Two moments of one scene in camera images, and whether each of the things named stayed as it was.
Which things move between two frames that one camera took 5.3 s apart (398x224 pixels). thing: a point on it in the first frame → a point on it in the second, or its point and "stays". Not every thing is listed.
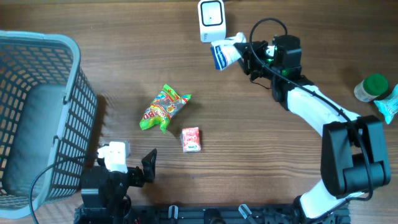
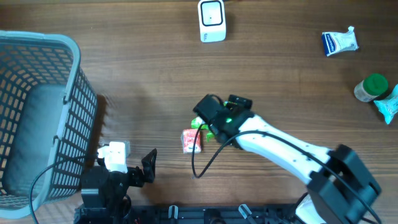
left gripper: x=138 y=179 stays
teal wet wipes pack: x=388 y=106 stays
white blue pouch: x=224 y=51 → x=339 y=42
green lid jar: x=373 y=86 stays
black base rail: x=190 y=214 stays
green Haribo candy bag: x=162 y=108 → x=196 y=123
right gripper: x=247 y=62 → x=233 y=104
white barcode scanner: x=212 y=20 stays
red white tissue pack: x=190 y=139 stays
